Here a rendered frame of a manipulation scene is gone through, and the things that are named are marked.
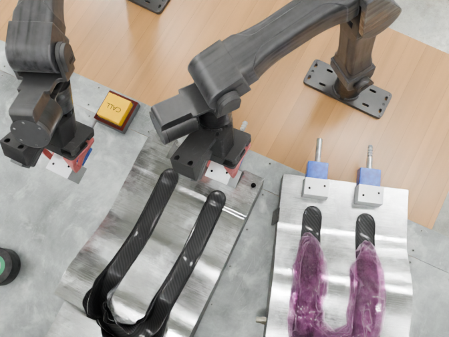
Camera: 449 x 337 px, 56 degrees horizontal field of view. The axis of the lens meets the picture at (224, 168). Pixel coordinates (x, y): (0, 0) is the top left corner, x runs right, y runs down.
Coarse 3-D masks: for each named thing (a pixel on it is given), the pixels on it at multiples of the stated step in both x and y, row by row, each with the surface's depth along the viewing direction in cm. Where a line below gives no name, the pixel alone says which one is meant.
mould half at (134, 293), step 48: (144, 144) 88; (144, 192) 86; (192, 192) 85; (240, 192) 85; (96, 240) 82; (144, 288) 78; (192, 288) 79; (48, 336) 82; (96, 336) 82; (192, 336) 84
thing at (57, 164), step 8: (96, 120) 85; (88, 152) 84; (56, 160) 80; (64, 160) 80; (48, 168) 80; (56, 168) 80; (64, 168) 80; (80, 168) 83; (64, 176) 80; (72, 176) 81; (80, 176) 84
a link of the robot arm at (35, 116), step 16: (64, 48) 61; (64, 64) 62; (32, 80) 63; (48, 80) 63; (64, 80) 64; (32, 96) 61; (48, 96) 63; (16, 112) 59; (32, 112) 59; (48, 112) 62; (16, 128) 61; (32, 128) 61; (48, 128) 62; (32, 144) 63
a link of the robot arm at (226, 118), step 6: (204, 114) 66; (210, 114) 65; (228, 114) 67; (198, 120) 66; (204, 120) 67; (210, 120) 66; (216, 120) 66; (222, 120) 67; (228, 120) 68; (204, 126) 68; (210, 126) 68; (216, 126) 68
